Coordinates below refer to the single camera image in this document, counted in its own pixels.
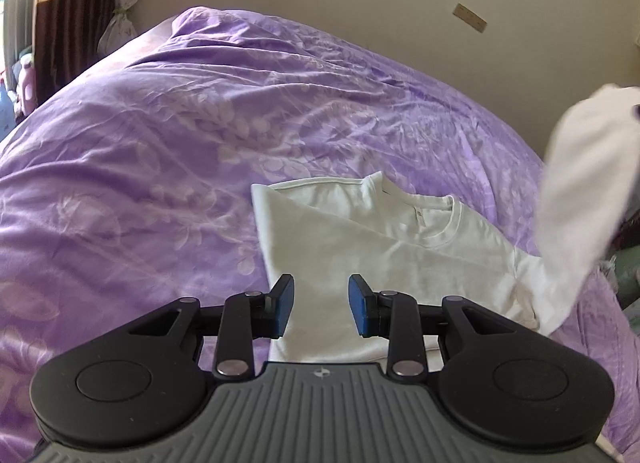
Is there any white long-sleeve shirt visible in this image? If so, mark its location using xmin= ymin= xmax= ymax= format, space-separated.
xmin=252 ymin=85 xmax=639 ymax=363

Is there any pink detergent bottle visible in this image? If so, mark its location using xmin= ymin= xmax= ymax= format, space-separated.
xmin=15 ymin=53 xmax=37 ymax=117

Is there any purple floral bed cover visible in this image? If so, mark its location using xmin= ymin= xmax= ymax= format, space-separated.
xmin=1 ymin=8 xmax=639 ymax=462

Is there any brown striped curtain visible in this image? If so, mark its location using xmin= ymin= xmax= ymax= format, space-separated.
xmin=34 ymin=0 xmax=115 ymax=104

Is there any tan wall plate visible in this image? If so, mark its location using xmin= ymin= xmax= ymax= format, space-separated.
xmin=452 ymin=4 xmax=487 ymax=33

